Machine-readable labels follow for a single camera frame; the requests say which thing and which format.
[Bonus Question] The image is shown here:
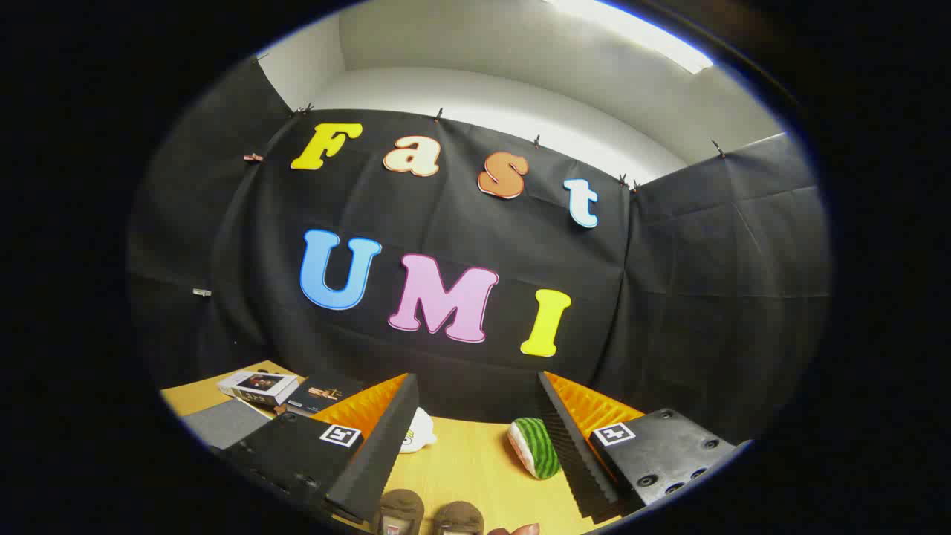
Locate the white plush toy with face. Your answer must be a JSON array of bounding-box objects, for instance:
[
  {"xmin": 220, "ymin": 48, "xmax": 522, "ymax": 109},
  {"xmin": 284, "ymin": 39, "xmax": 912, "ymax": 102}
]
[{"xmin": 400, "ymin": 407, "xmax": 438, "ymax": 454}]

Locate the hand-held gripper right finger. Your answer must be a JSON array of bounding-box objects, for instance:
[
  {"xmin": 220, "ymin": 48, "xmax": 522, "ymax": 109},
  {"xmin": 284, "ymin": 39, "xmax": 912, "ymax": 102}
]
[{"xmin": 536, "ymin": 370, "xmax": 753, "ymax": 521}]

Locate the watermelon slice plush toy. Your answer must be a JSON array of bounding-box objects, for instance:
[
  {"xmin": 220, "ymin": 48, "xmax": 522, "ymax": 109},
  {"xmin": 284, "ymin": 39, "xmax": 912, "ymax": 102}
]
[{"xmin": 507, "ymin": 417, "xmax": 562, "ymax": 481}]

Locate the white cover book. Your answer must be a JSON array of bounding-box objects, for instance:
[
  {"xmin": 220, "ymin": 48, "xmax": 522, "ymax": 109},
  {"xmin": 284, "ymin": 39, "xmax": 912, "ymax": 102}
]
[{"xmin": 217, "ymin": 369, "xmax": 301, "ymax": 406}]

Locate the grey fabric storage box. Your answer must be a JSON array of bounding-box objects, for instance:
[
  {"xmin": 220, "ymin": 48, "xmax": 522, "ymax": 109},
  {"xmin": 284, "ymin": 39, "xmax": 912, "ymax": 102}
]
[{"xmin": 182, "ymin": 400, "xmax": 276, "ymax": 451}]

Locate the brown felt shoe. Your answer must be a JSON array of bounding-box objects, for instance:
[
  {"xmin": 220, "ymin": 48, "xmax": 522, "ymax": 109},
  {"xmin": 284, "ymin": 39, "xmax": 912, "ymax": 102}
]
[
  {"xmin": 377, "ymin": 489, "xmax": 426, "ymax": 535},
  {"xmin": 433, "ymin": 501, "xmax": 485, "ymax": 535}
]

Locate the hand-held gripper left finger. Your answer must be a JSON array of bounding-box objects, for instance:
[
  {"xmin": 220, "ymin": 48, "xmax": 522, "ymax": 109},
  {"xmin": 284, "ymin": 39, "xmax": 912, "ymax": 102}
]
[{"xmin": 221, "ymin": 373, "xmax": 421, "ymax": 525}]

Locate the dark blue book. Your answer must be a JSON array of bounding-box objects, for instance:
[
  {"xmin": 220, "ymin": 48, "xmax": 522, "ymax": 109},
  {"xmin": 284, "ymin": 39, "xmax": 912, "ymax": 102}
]
[{"xmin": 285, "ymin": 374, "xmax": 366, "ymax": 418}]

